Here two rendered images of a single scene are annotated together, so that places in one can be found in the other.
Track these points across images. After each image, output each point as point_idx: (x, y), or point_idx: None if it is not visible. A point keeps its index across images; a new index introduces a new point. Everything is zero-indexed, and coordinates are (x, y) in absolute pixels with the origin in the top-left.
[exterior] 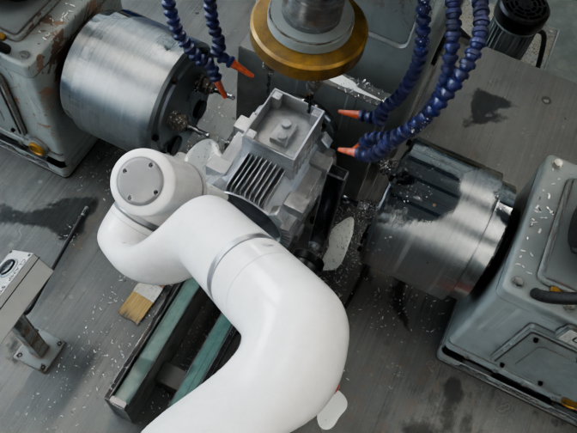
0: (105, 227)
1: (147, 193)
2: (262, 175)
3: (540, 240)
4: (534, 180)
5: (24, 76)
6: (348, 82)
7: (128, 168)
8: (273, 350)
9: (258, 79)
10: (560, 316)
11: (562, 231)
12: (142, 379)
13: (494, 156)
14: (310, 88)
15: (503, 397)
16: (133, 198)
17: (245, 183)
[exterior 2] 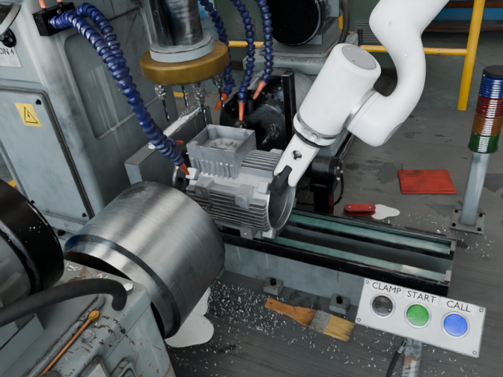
0: (382, 111)
1: (367, 56)
2: (261, 155)
3: (299, 58)
4: (256, 69)
5: (147, 305)
6: (184, 117)
7: (352, 58)
8: None
9: (158, 179)
10: None
11: (295, 50)
12: (421, 268)
13: None
14: (222, 78)
15: (351, 150)
16: (372, 63)
17: (269, 161)
